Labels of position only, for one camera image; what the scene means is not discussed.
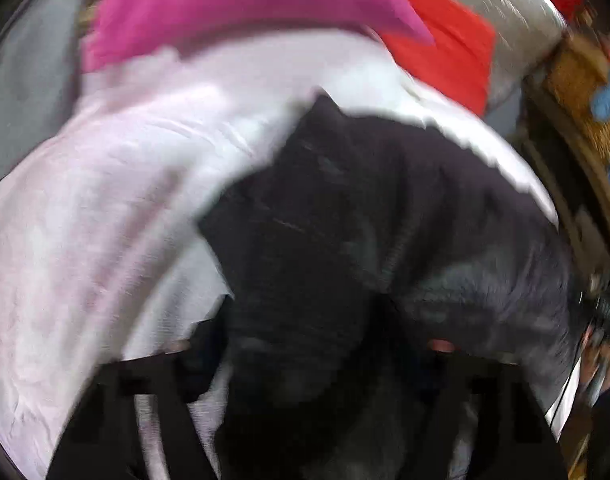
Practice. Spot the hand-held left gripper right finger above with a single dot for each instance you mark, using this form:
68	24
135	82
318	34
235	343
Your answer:
485	410

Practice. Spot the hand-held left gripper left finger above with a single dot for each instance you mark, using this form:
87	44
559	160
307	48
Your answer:
205	355

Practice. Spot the black puffer jacket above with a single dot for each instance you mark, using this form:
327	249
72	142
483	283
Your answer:
360	210

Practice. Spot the wooden shelf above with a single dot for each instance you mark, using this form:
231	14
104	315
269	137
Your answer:
585	170

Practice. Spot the white bed blanket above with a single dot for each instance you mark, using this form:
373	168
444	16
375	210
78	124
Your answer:
85	235

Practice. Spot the wicker basket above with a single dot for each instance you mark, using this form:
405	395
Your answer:
570	80

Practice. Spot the silver foil insulation mat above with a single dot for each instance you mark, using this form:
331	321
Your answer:
510	10

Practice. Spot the grey coat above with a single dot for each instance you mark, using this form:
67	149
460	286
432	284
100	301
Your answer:
30	85

